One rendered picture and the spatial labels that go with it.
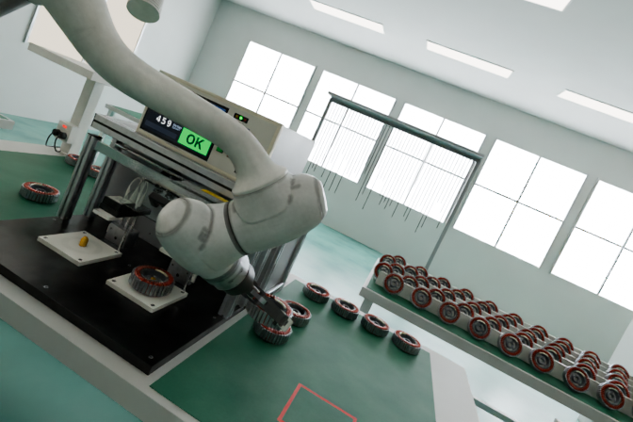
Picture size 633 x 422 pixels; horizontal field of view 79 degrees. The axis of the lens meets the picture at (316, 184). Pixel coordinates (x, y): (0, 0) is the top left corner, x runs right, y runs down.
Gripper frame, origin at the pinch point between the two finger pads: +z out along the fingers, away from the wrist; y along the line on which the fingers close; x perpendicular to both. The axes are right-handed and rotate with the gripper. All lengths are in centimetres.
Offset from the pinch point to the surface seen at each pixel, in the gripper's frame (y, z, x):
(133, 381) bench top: -2.2, -16.5, -26.9
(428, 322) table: 2, 114, 47
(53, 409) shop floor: -72, 45, -78
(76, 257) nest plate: -44, -17, -23
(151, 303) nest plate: -22.1, -7.8, -18.1
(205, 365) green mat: -1.6, -2.0, -18.4
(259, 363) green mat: 1.4, 10.7, -11.1
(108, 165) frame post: -76, -14, -1
